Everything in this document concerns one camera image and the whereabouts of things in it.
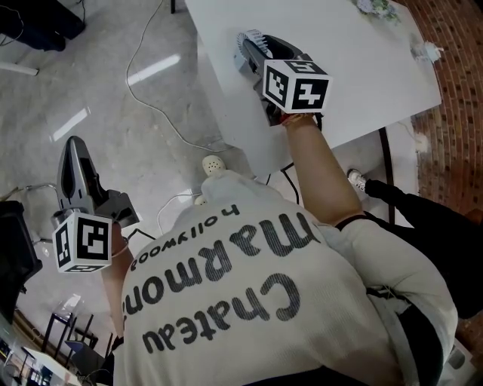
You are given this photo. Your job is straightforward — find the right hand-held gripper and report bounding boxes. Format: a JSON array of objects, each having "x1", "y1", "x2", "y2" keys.
[{"x1": 242, "y1": 34, "x2": 334, "y2": 127}]

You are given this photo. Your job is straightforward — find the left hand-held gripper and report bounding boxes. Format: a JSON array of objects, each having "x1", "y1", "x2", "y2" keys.
[{"x1": 50, "y1": 136, "x2": 113, "y2": 274}]

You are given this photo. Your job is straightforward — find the person's left forearm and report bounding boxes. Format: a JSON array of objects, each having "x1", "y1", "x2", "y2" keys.
[{"x1": 98, "y1": 225, "x2": 131, "y2": 339}]

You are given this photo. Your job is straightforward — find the person's right forearm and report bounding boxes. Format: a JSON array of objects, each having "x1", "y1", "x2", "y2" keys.
[{"x1": 283, "y1": 112, "x2": 366, "y2": 226}]

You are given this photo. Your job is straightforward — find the white desk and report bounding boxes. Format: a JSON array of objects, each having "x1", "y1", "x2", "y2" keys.
[{"x1": 183, "y1": 0, "x2": 443, "y2": 180}]

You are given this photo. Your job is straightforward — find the thin wrist bangle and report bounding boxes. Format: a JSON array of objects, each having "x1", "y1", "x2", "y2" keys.
[{"x1": 111, "y1": 235, "x2": 129, "y2": 259}]

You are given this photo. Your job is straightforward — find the black chair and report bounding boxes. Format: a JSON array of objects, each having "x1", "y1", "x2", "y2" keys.
[{"x1": 0, "y1": 183, "x2": 63, "y2": 325}]

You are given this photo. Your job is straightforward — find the pale flower bouquet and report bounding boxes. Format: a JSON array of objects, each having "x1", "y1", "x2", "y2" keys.
[{"x1": 354, "y1": 0, "x2": 403, "y2": 23}]

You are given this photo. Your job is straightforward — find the white work table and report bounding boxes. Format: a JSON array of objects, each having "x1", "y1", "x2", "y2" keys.
[{"x1": 0, "y1": 62, "x2": 40, "y2": 76}]

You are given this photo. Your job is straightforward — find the person's cream trousers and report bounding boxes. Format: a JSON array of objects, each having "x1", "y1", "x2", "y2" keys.
[{"x1": 199, "y1": 171, "x2": 280, "y2": 212}]

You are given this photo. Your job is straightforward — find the clear cup with straw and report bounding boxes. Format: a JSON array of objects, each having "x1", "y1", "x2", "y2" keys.
[{"x1": 409, "y1": 35, "x2": 443, "y2": 63}]

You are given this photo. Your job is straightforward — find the white plinth black edge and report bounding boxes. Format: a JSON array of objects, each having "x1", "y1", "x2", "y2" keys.
[{"x1": 331, "y1": 116, "x2": 422, "y2": 229}]

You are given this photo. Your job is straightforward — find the person's printed white shirt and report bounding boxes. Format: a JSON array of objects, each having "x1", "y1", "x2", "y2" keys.
[{"x1": 111, "y1": 191, "x2": 460, "y2": 386}]

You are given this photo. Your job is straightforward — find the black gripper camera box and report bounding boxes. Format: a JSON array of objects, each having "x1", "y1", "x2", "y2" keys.
[{"x1": 90, "y1": 188, "x2": 141, "y2": 229}]

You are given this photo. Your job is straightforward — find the red string bracelet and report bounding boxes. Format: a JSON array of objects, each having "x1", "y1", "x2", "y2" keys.
[{"x1": 279, "y1": 112, "x2": 314, "y2": 125}]

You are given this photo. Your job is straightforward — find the long white cable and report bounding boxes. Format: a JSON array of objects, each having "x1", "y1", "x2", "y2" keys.
[{"x1": 125, "y1": 0, "x2": 231, "y2": 152}]

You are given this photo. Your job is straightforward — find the black floor cable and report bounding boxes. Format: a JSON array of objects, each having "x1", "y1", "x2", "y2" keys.
[{"x1": 263, "y1": 161, "x2": 303, "y2": 207}]

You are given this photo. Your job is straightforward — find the black metal frame stand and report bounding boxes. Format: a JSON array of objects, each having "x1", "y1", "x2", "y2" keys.
[{"x1": 39, "y1": 311, "x2": 99, "y2": 369}]

